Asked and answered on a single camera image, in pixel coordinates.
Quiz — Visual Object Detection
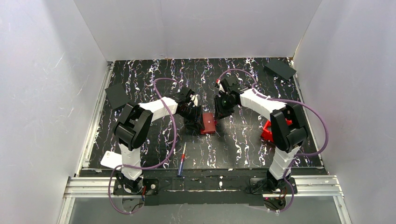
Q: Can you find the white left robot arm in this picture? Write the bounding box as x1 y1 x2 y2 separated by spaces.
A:
113 87 204 187

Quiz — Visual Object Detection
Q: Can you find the red plastic bin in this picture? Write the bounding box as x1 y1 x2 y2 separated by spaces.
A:
261 119 293 143

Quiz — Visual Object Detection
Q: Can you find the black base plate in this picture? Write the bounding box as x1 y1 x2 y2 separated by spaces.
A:
245 177 298 197
111 178 159 196

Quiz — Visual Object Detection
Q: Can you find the aluminium front rail frame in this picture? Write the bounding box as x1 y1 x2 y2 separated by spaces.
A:
58 175 351 224

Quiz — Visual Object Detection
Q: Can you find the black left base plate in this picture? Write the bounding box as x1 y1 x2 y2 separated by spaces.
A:
111 178 159 196

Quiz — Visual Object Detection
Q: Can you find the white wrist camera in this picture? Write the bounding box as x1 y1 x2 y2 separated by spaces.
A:
191 94 200 107
215 79 226 93

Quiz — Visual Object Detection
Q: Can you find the black block far right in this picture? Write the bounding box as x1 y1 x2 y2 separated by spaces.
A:
264 58 297 80

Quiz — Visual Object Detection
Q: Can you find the white card near left base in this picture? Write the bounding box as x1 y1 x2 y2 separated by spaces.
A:
100 151 122 169

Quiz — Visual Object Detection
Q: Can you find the red leather card holder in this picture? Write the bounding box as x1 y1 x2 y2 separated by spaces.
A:
200 112 217 135

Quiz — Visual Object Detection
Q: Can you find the black block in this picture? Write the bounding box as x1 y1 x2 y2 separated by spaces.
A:
264 58 297 80
105 83 129 110

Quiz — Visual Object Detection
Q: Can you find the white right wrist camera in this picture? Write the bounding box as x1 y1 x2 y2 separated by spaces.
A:
215 79 226 93

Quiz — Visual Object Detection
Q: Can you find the blue red screwdriver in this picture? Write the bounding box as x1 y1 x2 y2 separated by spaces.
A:
177 142 186 177

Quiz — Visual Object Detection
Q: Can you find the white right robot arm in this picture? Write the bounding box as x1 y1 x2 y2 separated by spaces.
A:
214 76 308 181

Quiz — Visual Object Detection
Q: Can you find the black block far left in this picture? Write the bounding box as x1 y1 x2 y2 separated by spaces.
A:
105 83 129 110

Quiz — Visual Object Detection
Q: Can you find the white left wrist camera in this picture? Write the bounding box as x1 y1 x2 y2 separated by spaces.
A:
191 94 200 107

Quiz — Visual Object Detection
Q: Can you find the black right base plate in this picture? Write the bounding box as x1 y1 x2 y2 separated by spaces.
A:
245 177 298 197

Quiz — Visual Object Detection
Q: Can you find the aluminium left side rail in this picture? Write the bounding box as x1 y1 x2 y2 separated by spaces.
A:
74 61 114 177

